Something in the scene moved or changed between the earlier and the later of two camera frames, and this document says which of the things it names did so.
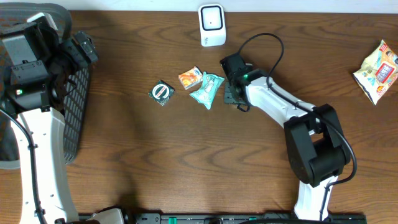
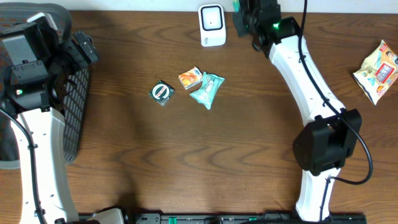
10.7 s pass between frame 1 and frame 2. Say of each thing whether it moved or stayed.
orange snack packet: stayed
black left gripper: stayed
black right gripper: moved
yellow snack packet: stayed
